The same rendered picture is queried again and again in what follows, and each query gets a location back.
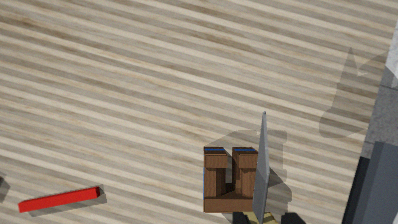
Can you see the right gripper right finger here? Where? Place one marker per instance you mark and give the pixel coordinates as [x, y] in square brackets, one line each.
[291, 218]

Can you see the brown wooden slotted block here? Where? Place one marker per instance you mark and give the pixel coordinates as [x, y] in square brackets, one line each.
[222, 197]

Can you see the red rectangular bar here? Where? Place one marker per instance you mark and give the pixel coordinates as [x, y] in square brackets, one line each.
[59, 199]

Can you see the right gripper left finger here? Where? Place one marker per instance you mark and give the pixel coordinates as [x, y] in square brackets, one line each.
[240, 218]

